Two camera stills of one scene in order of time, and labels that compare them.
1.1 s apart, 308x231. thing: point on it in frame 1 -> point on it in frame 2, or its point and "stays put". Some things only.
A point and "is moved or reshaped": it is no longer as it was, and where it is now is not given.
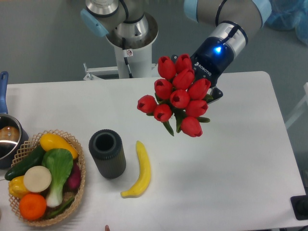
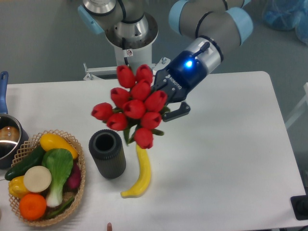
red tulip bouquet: x=179 y=96 is moved or reshaped
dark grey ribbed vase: x=107 y=147 stays put
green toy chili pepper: x=60 y=210 stays put
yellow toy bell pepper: x=17 y=187 stays put
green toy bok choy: x=60 y=162 stays put
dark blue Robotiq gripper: x=209 y=59 -> x=184 y=73
